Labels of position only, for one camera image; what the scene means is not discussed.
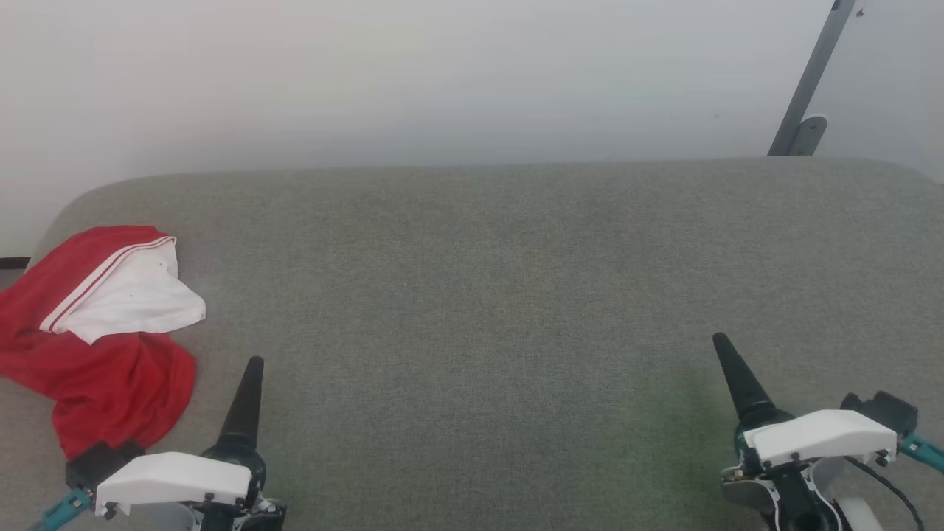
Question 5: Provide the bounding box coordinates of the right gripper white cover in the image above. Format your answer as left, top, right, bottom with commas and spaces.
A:
712, 332, 898, 531

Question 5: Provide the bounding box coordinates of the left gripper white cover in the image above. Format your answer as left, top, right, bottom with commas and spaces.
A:
94, 356, 287, 531

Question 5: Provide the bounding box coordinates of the red and white shirt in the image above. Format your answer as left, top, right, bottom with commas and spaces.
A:
0, 225, 207, 462

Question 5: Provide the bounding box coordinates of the grey metal pole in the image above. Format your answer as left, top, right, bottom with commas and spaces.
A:
767, 0, 858, 157

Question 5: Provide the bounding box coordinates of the thin black right gripper cable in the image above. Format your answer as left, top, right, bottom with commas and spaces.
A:
844, 455, 927, 531

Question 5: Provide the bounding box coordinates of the teal right camera connector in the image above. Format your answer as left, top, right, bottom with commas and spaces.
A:
900, 434, 944, 473

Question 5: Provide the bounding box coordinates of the teal camera connector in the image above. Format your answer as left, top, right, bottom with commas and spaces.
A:
29, 487, 94, 531
900, 434, 944, 473

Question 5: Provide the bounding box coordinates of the teal left camera connector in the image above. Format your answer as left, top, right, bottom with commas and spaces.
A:
29, 487, 94, 531

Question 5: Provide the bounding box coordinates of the grey metal pole bracket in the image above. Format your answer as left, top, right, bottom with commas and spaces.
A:
791, 116, 828, 157

